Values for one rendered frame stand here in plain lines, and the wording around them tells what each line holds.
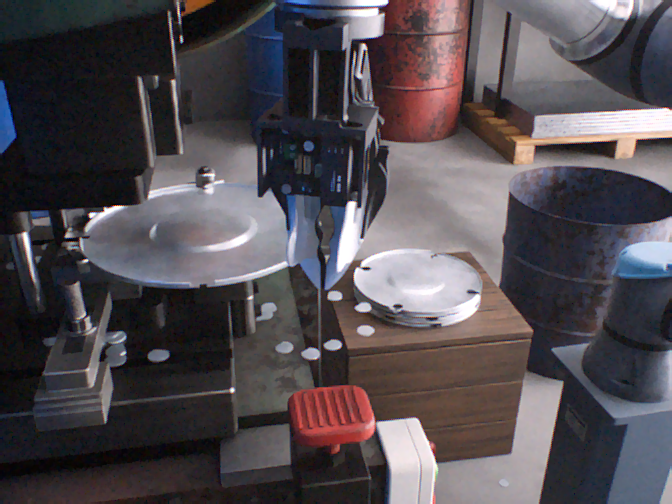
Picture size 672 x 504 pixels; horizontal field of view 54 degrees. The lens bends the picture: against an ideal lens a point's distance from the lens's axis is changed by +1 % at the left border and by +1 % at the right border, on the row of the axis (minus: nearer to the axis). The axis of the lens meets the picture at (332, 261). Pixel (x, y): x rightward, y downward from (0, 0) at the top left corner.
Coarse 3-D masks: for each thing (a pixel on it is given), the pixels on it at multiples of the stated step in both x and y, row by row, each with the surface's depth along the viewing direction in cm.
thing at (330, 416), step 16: (288, 400) 56; (304, 400) 56; (320, 400) 56; (336, 400) 55; (352, 400) 56; (368, 400) 56; (304, 416) 54; (320, 416) 54; (336, 416) 54; (352, 416) 54; (368, 416) 54; (304, 432) 52; (320, 432) 52; (336, 432) 52; (352, 432) 53; (368, 432) 53; (336, 448) 56
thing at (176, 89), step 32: (32, 96) 64; (64, 96) 64; (96, 96) 65; (128, 96) 65; (160, 96) 68; (192, 96) 76; (32, 128) 65; (64, 128) 65; (96, 128) 66; (128, 128) 66; (160, 128) 69; (32, 160) 66; (64, 160) 67; (96, 160) 67; (128, 160) 68
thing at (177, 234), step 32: (160, 192) 91; (192, 192) 92; (224, 192) 92; (256, 192) 92; (96, 224) 82; (128, 224) 82; (160, 224) 81; (192, 224) 81; (224, 224) 81; (256, 224) 82; (320, 224) 81; (96, 256) 74; (128, 256) 74; (160, 256) 74; (192, 256) 75; (224, 256) 75; (256, 256) 74
